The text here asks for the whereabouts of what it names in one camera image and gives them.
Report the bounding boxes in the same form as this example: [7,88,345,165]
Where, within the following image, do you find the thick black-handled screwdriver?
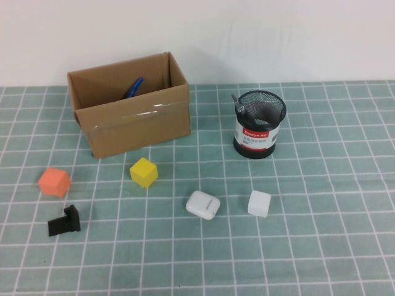
[231,94,259,124]

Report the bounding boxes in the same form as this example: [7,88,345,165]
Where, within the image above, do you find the blue-handled pliers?
[123,76,144,99]

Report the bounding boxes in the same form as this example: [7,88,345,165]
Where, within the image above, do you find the white earbuds case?
[185,190,221,220]

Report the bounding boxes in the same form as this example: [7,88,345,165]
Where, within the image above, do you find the black mesh pen holder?
[233,89,287,160]

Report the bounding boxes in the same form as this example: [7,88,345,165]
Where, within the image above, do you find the yellow cube block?
[129,157,159,189]

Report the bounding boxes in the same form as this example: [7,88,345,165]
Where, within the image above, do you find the brown cardboard box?
[67,51,191,160]

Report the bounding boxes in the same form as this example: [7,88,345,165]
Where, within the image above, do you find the white cube block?
[247,190,272,218]

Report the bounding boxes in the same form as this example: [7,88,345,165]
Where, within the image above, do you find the green checkered tablecloth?
[0,79,395,296]

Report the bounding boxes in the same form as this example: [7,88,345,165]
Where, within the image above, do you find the orange cube block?
[37,168,72,198]

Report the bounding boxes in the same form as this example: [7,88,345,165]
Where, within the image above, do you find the black plastic bracket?
[47,204,81,237]

